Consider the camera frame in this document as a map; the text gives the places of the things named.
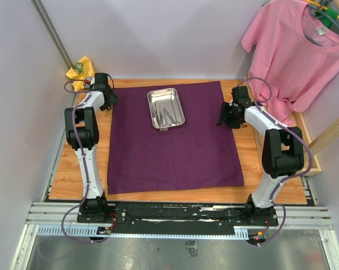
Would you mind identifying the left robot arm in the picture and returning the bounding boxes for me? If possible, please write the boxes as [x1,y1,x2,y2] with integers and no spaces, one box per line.
[64,73,118,223]

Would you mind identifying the steel instrument tray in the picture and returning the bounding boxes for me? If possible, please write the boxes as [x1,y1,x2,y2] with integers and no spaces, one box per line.
[147,88,185,131]

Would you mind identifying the grey clothes hanger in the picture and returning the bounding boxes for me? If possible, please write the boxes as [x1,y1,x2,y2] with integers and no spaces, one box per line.
[309,1,339,35]

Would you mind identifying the aluminium rail frame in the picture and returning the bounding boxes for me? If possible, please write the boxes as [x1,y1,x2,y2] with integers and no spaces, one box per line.
[11,201,339,269]

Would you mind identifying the green hanger clip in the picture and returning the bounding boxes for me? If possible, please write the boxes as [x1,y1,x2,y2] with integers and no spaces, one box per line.
[320,8,338,28]

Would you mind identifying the steel scissors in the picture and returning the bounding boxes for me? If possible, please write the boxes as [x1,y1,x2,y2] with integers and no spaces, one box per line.
[163,109,179,125]

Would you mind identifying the pink t-shirt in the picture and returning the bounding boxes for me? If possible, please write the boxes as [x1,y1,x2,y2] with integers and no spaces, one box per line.
[242,0,339,125]

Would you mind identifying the wooden beam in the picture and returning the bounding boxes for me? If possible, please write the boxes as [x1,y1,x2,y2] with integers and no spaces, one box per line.
[304,118,339,162]

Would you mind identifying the wooden tray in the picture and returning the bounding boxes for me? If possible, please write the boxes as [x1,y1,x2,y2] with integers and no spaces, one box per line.
[243,74,323,176]

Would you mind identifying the yellow paper bag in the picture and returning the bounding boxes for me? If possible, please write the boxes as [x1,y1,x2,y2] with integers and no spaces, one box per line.
[66,56,95,91]

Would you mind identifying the purple surgical wrap cloth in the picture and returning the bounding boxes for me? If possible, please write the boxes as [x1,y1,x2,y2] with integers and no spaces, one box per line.
[107,81,244,194]

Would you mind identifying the aluminium corner post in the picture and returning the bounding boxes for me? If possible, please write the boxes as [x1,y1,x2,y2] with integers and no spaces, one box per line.
[30,0,72,69]

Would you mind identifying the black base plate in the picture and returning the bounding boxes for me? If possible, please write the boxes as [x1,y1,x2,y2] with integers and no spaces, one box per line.
[77,200,279,236]

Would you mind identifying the steel forceps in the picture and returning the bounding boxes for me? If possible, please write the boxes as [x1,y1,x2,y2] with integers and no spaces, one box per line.
[154,106,165,127]

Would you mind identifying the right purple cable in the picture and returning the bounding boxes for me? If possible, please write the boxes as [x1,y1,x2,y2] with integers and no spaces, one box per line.
[237,77,314,248]

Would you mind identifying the yellow hoop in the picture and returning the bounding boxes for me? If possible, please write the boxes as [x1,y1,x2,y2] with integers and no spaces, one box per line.
[306,0,339,30]

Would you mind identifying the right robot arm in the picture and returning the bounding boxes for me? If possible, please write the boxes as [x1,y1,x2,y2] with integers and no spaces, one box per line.
[217,86,304,226]

